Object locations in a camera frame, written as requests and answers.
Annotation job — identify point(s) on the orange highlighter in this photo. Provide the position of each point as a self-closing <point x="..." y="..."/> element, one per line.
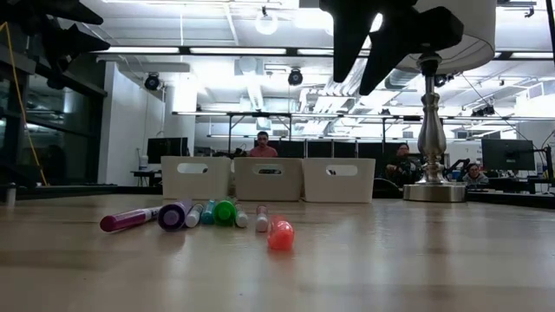
<point x="281" y="236"/>

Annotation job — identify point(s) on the silver table lamp white shade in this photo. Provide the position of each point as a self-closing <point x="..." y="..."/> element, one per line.
<point x="431" y="130"/>

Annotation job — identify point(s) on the black metal gantry frame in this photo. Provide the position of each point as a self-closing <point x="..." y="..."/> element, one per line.
<point x="260" y="114"/>

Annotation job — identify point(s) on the green highlighter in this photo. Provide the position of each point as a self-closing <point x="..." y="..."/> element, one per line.
<point x="224" y="213"/>

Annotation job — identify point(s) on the person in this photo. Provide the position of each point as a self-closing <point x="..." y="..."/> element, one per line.
<point x="474" y="177"/>
<point x="403" y="167"/>
<point x="263" y="151"/>

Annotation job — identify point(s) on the white plastic bottle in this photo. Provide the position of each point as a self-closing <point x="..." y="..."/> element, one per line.
<point x="143" y="164"/>

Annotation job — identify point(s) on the dark office desk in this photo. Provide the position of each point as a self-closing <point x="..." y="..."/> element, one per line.
<point x="145" y="172"/>

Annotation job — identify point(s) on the black round ceiling spotlight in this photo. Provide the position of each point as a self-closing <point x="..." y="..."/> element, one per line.
<point x="295" y="77"/>
<point x="152" y="81"/>

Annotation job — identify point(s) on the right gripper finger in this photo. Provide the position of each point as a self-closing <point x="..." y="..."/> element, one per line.
<point x="349" y="39"/>
<point x="388" y="52"/>

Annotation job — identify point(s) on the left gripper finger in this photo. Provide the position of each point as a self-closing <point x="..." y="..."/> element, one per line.
<point x="80" y="40"/>

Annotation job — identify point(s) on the small white cylinder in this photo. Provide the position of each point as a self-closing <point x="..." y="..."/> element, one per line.
<point x="11" y="195"/>

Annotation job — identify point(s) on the magenta thin marker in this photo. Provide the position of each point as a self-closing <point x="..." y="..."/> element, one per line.
<point x="126" y="219"/>

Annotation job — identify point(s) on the teal capped thin marker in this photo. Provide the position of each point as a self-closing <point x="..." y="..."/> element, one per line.
<point x="208" y="214"/>

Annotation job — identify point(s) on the white barrel thin marker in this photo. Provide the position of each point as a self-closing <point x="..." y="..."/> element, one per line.
<point x="193" y="216"/>
<point x="241" y="219"/>

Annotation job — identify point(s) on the grey plastic bin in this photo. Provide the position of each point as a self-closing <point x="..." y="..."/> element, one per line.
<point x="268" y="186"/>

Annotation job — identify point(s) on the black computer monitor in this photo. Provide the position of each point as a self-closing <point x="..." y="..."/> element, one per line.
<point x="167" y="150"/>

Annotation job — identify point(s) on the white plastic bin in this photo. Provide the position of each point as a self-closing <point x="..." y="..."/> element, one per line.
<point x="338" y="188"/>
<point x="195" y="184"/>

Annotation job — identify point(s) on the purple highlighter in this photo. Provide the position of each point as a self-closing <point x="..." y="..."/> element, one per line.
<point x="172" y="216"/>

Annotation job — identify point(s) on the long ceiling light strip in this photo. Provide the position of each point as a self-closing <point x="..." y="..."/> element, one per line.
<point x="143" y="50"/>

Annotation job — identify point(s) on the white barrel pink marker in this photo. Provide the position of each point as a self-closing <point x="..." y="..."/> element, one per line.
<point x="262" y="221"/>

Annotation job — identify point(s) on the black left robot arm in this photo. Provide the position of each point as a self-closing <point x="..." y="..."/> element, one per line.
<point x="15" y="11"/>

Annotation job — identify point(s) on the black monitor on arm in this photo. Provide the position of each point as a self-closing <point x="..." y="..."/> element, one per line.
<point x="507" y="154"/>

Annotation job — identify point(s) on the dark office monitor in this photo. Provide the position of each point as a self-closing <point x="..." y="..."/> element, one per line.
<point x="291" y="149"/>
<point x="319" y="149"/>

